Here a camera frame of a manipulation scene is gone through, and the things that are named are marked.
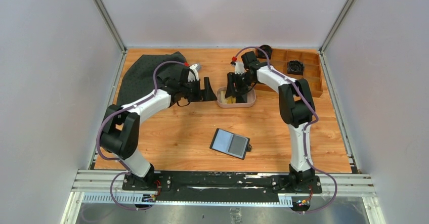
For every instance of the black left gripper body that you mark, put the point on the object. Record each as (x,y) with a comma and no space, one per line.
(191,90)

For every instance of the wooden compartment organizer box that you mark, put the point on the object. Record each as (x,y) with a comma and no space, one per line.
(311,61)

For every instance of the pink oval plastic tray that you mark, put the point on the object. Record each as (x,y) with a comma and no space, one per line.
(221,102)

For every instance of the rolled dark belt top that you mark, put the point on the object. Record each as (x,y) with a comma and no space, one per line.
(264,52)

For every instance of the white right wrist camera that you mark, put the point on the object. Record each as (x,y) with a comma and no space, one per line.
(238,68)

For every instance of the aluminium frame rail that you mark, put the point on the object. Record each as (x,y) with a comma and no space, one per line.
(105,186)

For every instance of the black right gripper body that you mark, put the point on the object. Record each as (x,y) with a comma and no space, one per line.
(243,81)

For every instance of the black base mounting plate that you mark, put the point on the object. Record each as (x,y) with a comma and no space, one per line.
(203,186)

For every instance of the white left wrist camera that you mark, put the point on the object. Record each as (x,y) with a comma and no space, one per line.
(194,72)

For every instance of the black leather card holder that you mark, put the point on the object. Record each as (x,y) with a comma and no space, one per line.
(230,144)

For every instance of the dark green dotted cloth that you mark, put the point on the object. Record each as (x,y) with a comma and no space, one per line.
(138,80)

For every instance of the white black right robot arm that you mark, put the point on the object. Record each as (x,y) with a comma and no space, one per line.
(296,107)

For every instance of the gold credit card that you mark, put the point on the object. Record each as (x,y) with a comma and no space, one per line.
(230,100)

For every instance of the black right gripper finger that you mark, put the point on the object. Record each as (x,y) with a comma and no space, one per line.
(242,98)
(231,90)

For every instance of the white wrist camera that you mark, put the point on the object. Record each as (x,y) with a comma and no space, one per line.
(238,68)
(194,72)

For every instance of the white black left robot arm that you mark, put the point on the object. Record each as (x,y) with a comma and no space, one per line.
(119,131)

